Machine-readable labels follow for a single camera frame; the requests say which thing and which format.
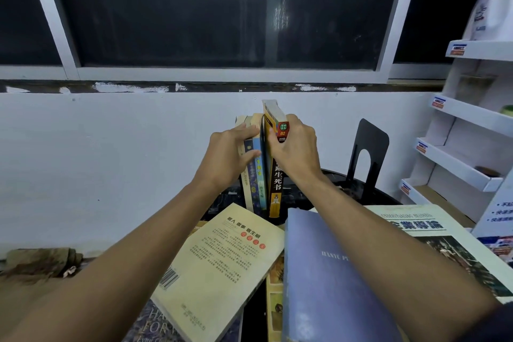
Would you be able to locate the person's right forearm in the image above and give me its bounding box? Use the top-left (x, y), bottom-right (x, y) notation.
top-left (298, 171), bottom-right (502, 342)

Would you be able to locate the cream book with barcode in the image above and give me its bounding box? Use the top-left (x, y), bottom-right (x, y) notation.
top-left (150, 203), bottom-right (285, 342)

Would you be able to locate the person's left hand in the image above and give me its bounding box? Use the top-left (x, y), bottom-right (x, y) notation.
top-left (194, 123), bottom-right (261, 192)

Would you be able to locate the Van Gogh cover handbook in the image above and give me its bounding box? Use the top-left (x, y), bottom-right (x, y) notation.
top-left (122, 299), bottom-right (244, 342)

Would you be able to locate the round black table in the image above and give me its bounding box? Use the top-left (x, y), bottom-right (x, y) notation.
top-left (200, 168), bottom-right (403, 342)

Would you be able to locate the row of books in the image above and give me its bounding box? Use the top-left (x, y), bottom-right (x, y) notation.
top-left (202, 118), bottom-right (401, 226)

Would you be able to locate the clear glass cup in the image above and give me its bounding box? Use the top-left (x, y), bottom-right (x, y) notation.
top-left (455, 75), bottom-right (496, 106)

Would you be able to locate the white cardboard display stand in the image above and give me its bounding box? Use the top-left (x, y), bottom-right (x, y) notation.
top-left (399, 25), bottom-right (513, 265)

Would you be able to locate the orange illustrated cover book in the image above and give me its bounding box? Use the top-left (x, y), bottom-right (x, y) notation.
top-left (260, 99), bottom-right (290, 219)

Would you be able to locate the Understanding Business textbook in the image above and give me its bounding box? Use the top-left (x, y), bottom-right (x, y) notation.
top-left (365, 204), bottom-right (513, 303)

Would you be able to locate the brown cardboard sheet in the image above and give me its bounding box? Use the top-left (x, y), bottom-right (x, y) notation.
top-left (0, 271), bottom-right (87, 338)

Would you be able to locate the person's left forearm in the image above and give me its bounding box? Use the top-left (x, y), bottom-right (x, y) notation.
top-left (0, 177), bottom-right (225, 342)

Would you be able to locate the grey cover book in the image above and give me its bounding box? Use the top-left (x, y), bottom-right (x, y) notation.
top-left (235, 114), bottom-right (255, 213)

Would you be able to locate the brown crumpled rag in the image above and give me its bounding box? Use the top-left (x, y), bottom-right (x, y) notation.
top-left (0, 247), bottom-right (83, 278)

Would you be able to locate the lavender Hanyu Pinyin dictionary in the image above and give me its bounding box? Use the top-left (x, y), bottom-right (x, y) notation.
top-left (282, 208), bottom-right (403, 342)

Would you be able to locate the aluminium frame window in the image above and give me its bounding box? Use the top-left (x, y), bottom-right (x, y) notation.
top-left (0, 0), bottom-right (498, 84)

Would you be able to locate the yellow book with blue spine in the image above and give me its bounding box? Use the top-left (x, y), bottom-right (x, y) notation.
top-left (242, 113), bottom-right (263, 216)

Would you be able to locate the yellow book with black characters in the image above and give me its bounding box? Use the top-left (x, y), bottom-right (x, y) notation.
top-left (266, 253), bottom-right (286, 342)

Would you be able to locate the person's right hand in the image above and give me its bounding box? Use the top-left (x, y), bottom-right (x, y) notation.
top-left (266, 114), bottom-right (323, 184)

